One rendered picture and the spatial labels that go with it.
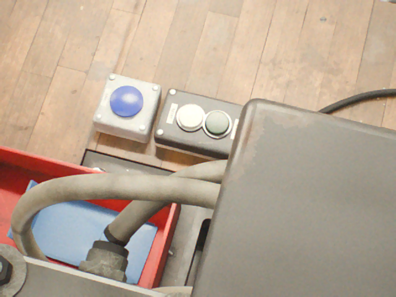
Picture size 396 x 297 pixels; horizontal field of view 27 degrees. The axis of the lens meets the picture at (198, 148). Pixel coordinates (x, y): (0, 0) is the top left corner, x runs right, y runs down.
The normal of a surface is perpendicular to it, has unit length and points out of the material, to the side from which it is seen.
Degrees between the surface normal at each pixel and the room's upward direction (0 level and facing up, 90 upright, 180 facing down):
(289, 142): 0
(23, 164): 90
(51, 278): 0
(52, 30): 0
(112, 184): 16
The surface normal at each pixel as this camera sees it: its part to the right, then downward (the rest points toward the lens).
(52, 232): 0.00, -0.37
